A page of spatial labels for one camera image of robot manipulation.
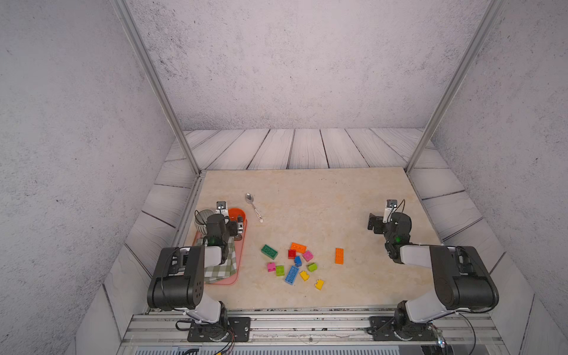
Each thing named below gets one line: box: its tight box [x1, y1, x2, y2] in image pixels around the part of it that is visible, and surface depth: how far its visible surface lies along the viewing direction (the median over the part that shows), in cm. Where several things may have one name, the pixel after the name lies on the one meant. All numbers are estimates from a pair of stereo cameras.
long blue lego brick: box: [284, 265, 300, 286], surface depth 85 cm
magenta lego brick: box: [302, 250, 314, 263], surface depth 91 cm
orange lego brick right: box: [335, 247, 344, 265], surface depth 91 cm
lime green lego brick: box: [306, 262, 319, 273], surface depth 87 cm
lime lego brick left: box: [276, 265, 285, 277], surface depth 87 cm
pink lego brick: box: [266, 261, 276, 273], surface depth 88 cm
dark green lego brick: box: [261, 244, 279, 260], surface depth 92 cm
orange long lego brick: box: [289, 241, 307, 254], surface depth 95 cm
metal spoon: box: [244, 192, 265, 223], surface depth 110 cm
